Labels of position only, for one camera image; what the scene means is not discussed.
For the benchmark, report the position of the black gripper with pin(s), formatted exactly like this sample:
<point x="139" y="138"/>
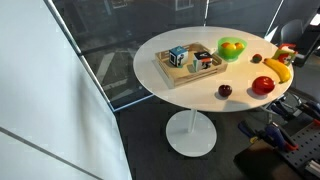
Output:
<point x="312" y="41"/>

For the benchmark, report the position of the bright red toy apple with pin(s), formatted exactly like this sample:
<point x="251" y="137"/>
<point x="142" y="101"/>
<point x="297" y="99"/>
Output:
<point x="263" y="85"/>

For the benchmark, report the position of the orange toy fruit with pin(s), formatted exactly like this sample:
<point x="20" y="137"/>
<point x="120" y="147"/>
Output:
<point x="225" y="44"/>
<point x="239" y="46"/>

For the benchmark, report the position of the blue picture cube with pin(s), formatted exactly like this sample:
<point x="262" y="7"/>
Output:
<point x="178" y="56"/>

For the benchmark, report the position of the grey office chair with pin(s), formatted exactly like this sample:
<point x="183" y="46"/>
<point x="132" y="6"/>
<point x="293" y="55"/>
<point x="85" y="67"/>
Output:
<point x="291" y="30"/>

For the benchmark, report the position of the blue black bar clamp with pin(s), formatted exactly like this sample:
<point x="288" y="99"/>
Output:
<point x="283" y="111"/>
<point x="276" y="136"/>
<point x="310" y="109"/>

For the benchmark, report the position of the small toy strawberry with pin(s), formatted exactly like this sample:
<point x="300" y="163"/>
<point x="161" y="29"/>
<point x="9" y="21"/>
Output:
<point x="257" y="58"/>

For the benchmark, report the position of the dark red toy plum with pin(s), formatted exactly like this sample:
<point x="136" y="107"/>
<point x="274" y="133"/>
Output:
<point x="225" y="90"/>

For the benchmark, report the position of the black perforated breadboard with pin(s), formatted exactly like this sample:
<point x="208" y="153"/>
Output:
<point x="308" y="143"/>

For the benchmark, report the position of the light wooden tray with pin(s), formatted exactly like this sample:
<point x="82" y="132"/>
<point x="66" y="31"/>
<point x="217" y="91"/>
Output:
<point x="180" y="78"/>

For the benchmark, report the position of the yellow toy lemon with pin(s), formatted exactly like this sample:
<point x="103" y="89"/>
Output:
<point x="230" y="47"/>

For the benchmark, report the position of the green translucent bowl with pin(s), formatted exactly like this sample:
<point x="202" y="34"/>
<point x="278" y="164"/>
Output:
<point x="231" y="55"/>

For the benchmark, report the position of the white table pedestal base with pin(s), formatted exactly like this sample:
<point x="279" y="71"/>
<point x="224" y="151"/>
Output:
<point x="191" y="136"/>

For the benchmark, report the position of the yellow toy banana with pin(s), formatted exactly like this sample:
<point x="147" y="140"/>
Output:
<point x="279" y="69"/>

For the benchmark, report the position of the colourful soft toy cube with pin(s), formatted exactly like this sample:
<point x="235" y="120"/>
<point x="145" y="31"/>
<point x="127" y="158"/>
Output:
<point x="284" y="55"/>

